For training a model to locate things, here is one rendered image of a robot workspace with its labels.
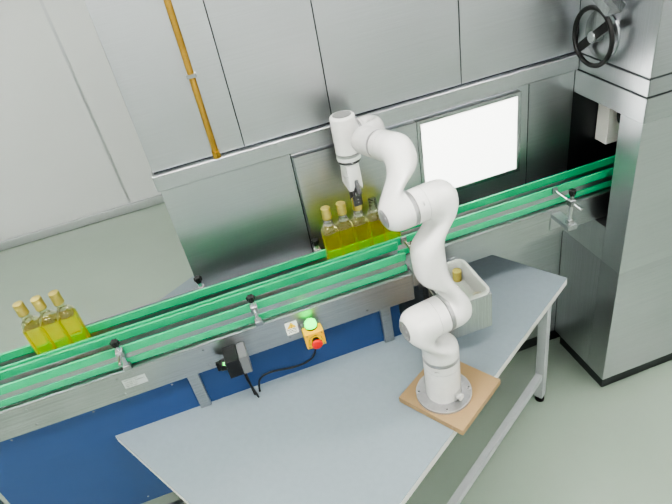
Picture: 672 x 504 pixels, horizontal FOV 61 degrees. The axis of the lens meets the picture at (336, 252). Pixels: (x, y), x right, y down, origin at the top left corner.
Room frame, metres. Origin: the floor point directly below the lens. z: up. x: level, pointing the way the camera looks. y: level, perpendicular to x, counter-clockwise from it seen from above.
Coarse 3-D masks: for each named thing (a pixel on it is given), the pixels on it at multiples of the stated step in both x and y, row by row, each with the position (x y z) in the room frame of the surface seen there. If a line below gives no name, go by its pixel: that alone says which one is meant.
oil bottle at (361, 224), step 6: (354, 216) 1.75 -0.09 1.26; (360, 216) 1.74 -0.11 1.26; (354, 222) 1.73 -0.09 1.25; (360, 222) 1.73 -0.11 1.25; (366, 222) 1.73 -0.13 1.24; (354, 228) 1.73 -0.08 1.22; (360, 228) 1.72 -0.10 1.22; (366, 228) 1.73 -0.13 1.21; (360, 234) 1.72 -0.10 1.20; (366, 234) 1.73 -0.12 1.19; (360, 240) 1.72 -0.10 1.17; (366, 240) 1.73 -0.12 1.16; (360, 246) 1.72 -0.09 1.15; (366, 246) 1.73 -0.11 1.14
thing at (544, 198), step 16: (592, 176) 1.89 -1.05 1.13; (608, 176) 1.91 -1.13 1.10; (544, 192) 1.85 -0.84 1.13; (576, 192) 1.88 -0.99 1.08; (496, 208) 1.81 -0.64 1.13; (512, 208) 1.83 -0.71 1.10; (528, 208) 1.84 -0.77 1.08; (464, 224) 1.79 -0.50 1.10; (480, 224) 1.80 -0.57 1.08; (400, 240) 1.74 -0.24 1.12; (192, 304) 1.60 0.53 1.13; (144, 320) 1.56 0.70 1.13; (96, 336) 1.53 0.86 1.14; (48, 352) 1.50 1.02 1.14; (0, 368) 1.47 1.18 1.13
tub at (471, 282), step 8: (448, 264) 1.68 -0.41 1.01; (456, 264) 1.69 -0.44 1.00; (464, 264) 1.67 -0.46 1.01; (464, 272) 1.66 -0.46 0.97; (472, 272) 1.61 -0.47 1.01; (464, 280) 1.65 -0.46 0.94; (472, 280) 1.60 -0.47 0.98; (480, 280) 1.55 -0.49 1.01; (464, 288) 1.61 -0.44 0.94; (472, 288) 1.60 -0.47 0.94; (480, 288) 1.54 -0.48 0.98; (488, 288) 1.50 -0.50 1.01; (472, 296) 1.48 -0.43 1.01; (480, 296) 1.48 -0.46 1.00
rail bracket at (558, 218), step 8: (552, 192) 1.85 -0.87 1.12; (560, 192) 1.82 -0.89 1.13; (568, 192) 1.76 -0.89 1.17; (568, 200) 1.75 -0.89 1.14; (576, 200) 1.74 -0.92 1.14; (552, 216) 1.83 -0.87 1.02; (560, 216) 1.81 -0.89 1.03; (568, 216) 1.75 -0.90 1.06; (552, 224) 1.83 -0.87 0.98; (560, 224) 1.78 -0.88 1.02; (568, 224) 1.74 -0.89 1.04; (576, 224) 1.74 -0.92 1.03
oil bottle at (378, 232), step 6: (366, 216) 1.77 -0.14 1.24; (372, 216) 1.74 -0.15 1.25; (378, 216) 1.74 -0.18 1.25; (372, 222) 1.73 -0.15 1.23; (378, 222) 1.73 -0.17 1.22; (372, 228) 1.73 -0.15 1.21; (378, 228) 1.73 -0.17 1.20; (384, 228) 1.74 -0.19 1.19; (372, 234) 1.73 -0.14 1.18; (378, 234) 1.73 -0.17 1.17; (384, 234) 1.74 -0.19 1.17; (372, 240) 1.73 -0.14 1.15; (378, 240) 1.73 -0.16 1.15; (384, 240) 1.74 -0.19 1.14
